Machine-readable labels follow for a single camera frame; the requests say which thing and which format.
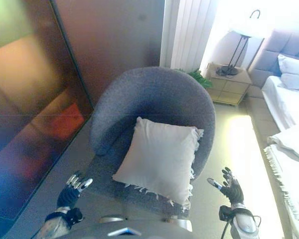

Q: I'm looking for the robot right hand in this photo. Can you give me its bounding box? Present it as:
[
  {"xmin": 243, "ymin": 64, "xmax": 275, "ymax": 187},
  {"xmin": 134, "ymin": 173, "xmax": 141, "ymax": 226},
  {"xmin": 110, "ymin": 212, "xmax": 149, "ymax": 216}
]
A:
[{"xmin": 207, "ymin": 166, "xmax": 245, "ymax": 204}]

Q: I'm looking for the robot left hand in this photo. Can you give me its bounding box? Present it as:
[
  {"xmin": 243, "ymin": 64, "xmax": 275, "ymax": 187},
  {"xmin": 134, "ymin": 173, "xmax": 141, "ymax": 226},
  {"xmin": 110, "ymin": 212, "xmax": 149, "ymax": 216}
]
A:
[{"xmin": 56, "ymin": 170, "xmax": 94, "ymax": 208}]

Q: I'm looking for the grey robot torso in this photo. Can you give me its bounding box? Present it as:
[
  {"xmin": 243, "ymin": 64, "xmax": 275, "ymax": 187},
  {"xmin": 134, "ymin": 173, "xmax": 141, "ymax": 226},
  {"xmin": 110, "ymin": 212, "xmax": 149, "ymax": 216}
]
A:
[{"xmin": 88, "ymin": 220, "xmax": 194, "ymax": 239}]

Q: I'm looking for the white fringed throw blanket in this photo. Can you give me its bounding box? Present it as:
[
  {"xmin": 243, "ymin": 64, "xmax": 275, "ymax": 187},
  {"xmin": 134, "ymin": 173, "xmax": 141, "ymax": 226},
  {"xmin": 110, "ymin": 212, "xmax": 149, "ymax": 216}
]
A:
[{"xmin": 263, "ymin": 145, "xmax": 299, "ymax": 225}]

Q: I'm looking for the robot right leg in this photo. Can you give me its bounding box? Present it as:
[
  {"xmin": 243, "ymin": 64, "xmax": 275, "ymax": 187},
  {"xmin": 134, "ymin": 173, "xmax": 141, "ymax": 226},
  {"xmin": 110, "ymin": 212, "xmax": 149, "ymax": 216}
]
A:
[{"xmin": 175, "ymin": 218, "xmax": 193, "ymax": 233}]

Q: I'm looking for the white folded duvet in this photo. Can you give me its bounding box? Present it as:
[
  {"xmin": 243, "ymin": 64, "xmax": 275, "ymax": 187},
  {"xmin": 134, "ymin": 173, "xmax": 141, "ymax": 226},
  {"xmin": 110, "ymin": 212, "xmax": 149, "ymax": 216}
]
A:
[{"xmin": 267, "ymin": 126, "xmax": 299, "ymax": 167}]

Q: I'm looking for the beige nightstand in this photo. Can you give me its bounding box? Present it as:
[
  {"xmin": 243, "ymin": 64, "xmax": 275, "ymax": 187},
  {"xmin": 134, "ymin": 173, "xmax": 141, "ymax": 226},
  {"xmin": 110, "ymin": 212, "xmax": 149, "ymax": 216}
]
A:
[{"xmin": 204, "ymin": 62, "xmax": 253, "ymax": 107}]

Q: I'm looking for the white bed sheet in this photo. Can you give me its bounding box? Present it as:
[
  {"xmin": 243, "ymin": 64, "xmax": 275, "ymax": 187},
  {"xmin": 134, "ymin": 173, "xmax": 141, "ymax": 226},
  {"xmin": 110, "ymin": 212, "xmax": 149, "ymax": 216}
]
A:
[{"xmin": 261, "ymin": 75, "xmax": 299, "ymax": 131}]

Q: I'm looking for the green potted plant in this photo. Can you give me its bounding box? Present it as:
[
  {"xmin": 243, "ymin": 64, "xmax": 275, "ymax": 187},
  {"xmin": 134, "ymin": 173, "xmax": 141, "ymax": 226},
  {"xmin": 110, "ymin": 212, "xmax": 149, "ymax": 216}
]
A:
[{"xmin": 175, "ymin": 67, "xmax": 214, "ymax": 88}]

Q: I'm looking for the black table lamp white shade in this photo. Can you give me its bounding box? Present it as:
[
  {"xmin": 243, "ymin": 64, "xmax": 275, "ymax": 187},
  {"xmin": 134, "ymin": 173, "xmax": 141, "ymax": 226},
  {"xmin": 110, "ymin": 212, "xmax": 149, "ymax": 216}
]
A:
[{"xmin": 215, "ymin": 9, "xmax": 267, "ymax": 77}]

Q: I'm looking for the grey-blue upholstered armchair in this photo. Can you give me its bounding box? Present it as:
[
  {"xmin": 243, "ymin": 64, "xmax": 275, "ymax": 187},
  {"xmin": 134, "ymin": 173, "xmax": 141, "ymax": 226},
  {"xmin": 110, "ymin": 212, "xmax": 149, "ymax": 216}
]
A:
[{"xmin": 89, "ymin": 66, "xmax": 216, "ymax": 220}]

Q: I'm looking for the white pillow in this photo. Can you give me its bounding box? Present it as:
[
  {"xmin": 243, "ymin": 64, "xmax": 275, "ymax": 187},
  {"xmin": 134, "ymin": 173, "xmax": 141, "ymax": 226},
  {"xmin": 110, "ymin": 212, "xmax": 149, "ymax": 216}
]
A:
[
  {"xmin": 280, "ymin": 73, "xmax": 299, "ymax": 91},
  {"xmin": 276, "ymin": 53, "xmax": 299, "ymax": 76}
]

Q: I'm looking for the grey padded headboard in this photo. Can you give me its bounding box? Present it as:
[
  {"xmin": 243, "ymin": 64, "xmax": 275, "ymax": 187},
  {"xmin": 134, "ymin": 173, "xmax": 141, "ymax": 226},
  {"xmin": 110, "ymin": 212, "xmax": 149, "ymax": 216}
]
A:
[{"xmin": 248, "ymin": 27, "xmax": 299, "ymax": 88}]

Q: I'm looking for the white curtain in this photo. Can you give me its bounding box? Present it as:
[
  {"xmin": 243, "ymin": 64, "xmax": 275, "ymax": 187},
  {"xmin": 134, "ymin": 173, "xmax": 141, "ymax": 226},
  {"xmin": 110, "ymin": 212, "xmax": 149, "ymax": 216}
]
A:
[{"xmin": 160, "ymin": 0, "xmax": 217, "ymax": 72}]

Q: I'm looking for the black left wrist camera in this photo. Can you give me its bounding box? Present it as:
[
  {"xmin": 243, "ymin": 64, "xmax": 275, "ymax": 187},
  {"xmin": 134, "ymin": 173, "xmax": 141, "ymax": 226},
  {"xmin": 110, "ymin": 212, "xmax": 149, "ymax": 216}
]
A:
[{"xmin": 67, "ymin": 208, "xmax": 84, "ymax": 226}]

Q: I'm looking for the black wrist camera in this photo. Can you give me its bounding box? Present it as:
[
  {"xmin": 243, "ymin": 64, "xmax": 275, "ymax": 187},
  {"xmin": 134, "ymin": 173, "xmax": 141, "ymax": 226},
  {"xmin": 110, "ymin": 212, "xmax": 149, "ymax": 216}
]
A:
[
  {"xmin": 67, "ymin": 208, "xmax": 84, "ymax": 226},
  {"xmin": 218, "ymin": 206, "xmax": 231, "ymax": 221}
]

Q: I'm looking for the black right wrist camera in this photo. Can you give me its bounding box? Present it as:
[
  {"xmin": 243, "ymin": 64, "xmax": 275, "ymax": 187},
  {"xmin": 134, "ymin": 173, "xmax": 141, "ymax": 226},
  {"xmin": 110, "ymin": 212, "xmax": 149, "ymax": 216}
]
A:
[{"xmin": 218, "ymin": 206, "xmax": 231, "ymax": 221}]

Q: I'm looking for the beige upholstered bed frame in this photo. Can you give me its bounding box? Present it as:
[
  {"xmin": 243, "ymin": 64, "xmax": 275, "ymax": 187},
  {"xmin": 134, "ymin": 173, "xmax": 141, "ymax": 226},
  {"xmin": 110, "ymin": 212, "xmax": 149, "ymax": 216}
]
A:
[{"xmin": 246, "ymin": 67, "xmax": 299, "ymax": 239}]

